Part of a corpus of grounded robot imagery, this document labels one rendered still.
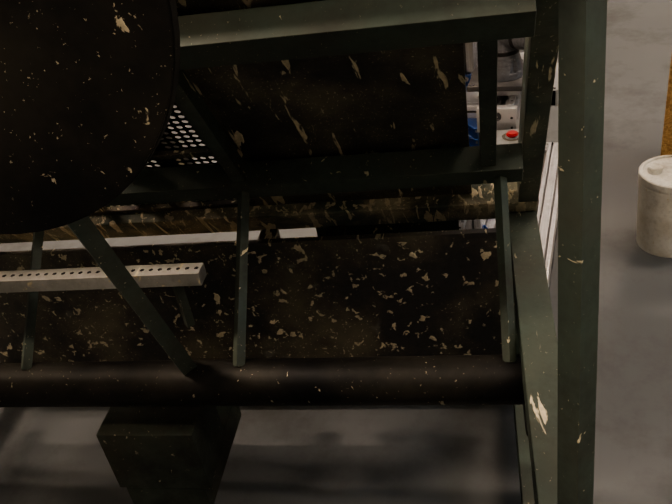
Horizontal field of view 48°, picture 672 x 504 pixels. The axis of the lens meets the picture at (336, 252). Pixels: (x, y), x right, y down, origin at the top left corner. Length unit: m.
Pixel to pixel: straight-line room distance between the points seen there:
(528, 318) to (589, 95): 1.05
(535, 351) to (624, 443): 0.94
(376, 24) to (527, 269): 0.96
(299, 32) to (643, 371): 2.01
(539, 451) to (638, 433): 1.17
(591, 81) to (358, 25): 0.60
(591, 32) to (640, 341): 2.26
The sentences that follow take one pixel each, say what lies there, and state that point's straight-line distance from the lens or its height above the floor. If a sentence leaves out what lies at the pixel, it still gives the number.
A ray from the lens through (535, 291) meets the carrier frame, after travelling 2.12.
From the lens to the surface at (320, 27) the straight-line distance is 1.54.
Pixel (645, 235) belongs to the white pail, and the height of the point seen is 0.09.
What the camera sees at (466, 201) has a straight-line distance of 2.40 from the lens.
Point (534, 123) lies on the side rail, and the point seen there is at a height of 1.24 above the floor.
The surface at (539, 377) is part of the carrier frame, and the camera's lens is 1.87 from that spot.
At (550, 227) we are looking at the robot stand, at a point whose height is 0.23.
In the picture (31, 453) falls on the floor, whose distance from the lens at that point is 3.24.
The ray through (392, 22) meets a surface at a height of 1.63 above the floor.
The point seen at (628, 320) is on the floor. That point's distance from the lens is 3.29.
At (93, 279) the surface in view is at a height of 1.01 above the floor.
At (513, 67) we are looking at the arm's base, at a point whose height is 1.08.
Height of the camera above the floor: 2.09
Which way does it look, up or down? 34 degrees down
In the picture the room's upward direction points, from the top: 10 degrees counter-clockwise
